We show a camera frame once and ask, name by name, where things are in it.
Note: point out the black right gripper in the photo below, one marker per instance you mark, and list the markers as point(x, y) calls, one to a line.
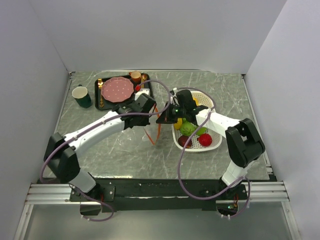
point(165, 117)

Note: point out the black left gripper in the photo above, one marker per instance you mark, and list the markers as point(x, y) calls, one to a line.
point(145, 121)

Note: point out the yellow corn cob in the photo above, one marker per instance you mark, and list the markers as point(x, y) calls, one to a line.
point(178, 124)

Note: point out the clear zip top bag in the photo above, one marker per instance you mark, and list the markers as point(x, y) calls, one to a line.
point(150, 134)

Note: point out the green round cabbage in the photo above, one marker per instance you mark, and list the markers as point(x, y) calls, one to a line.
point(187, 128)

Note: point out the green star fruit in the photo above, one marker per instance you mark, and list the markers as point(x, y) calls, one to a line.
point(201, 131)

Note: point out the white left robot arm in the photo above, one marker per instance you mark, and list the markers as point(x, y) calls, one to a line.
point(63, 151)

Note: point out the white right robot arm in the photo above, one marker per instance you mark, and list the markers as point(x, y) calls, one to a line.
point(244, 142)

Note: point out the dark red plum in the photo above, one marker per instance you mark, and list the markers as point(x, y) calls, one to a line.
point(182, 140)

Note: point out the gold spoon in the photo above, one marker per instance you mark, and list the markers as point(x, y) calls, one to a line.
point(144, 77)

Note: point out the small orange cup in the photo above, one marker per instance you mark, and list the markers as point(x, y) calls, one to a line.
point(135, 76)

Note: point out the pink dotted plate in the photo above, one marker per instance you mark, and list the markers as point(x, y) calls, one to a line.
point(117, 89)

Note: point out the white perforated basket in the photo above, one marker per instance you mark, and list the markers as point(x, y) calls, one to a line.
point(204, 100)

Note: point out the black serving tray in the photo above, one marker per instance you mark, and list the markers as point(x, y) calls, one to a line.
point(109, 105)

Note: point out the red strawberry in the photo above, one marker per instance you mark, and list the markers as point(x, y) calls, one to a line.
point(205, 140)

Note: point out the gold fork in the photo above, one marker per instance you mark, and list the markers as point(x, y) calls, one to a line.
point(100, 85)

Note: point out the dark green mug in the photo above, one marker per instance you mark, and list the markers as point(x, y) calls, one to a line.
point(81, 96)

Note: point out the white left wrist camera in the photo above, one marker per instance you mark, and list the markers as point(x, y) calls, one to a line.
point(139, 91)

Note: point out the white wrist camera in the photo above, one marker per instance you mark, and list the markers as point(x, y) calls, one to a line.
point(174, 98)
point(139, 91)

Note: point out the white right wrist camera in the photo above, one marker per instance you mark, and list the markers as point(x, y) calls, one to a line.
point(174, 98)

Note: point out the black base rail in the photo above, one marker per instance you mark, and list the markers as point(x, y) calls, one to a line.
point(129, 194)

